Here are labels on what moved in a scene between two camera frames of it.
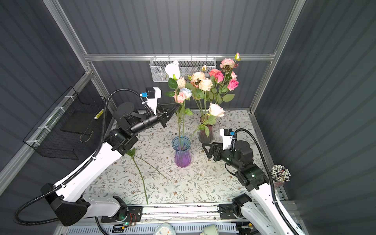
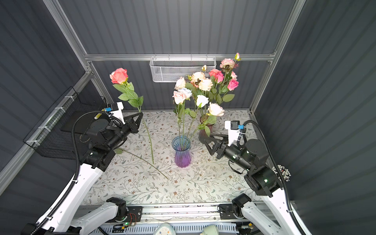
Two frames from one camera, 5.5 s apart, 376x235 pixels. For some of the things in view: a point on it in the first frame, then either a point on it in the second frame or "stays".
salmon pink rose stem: [214, 72] stays
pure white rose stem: [173, 68] → [201, 101]
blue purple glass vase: [181, 144] stays
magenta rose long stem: [219, 78] stays
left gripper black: [163, 115] → [133, 126]
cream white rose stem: [181, 82] stays
